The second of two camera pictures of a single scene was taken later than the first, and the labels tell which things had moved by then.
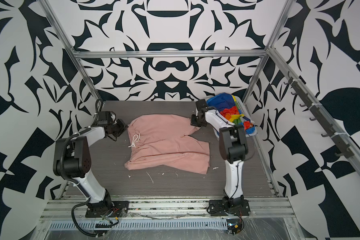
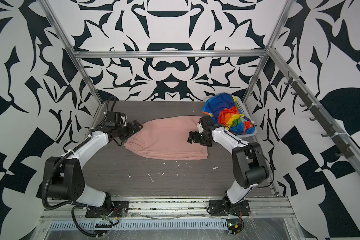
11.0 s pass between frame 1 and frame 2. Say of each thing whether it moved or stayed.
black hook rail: stayed
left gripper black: moved
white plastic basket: stayed
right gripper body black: moved
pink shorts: moved
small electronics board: stayed
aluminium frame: stayed
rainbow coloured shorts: stayed
